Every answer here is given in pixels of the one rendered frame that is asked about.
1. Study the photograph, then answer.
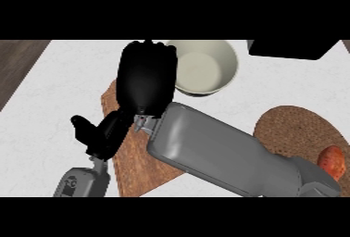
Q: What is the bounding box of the black appliance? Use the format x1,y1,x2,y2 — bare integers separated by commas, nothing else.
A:
246,39,341,61

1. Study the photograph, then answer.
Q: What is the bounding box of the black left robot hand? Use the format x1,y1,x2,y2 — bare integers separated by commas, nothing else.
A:
69,108,135,162

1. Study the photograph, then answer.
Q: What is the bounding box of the cream bowl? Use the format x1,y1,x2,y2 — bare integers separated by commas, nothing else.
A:
163,40,240,98

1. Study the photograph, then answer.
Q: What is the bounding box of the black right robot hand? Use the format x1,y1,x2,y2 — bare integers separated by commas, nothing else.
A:
115,40,178,119

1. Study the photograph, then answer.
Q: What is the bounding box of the brown wooden cutting board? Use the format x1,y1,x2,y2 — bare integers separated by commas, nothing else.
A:
100,80,186,198

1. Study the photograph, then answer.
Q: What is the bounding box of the round brown placemat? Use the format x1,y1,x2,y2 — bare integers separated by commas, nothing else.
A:
251,105,350,198

